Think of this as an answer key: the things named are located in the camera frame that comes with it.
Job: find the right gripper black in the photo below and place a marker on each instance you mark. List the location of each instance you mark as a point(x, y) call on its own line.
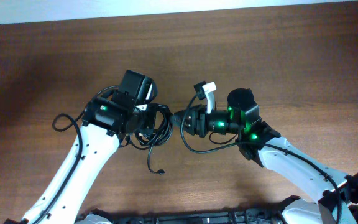
point(199, 120)

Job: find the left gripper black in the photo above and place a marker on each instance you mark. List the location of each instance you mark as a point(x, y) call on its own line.
point(148, 125)

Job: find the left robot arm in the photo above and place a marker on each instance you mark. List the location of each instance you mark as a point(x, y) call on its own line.
point(108, 117)

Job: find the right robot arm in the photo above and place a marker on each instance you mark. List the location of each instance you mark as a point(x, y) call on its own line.
point(334, 193)

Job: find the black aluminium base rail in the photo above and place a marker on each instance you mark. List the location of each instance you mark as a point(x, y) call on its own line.
point(250, 216)

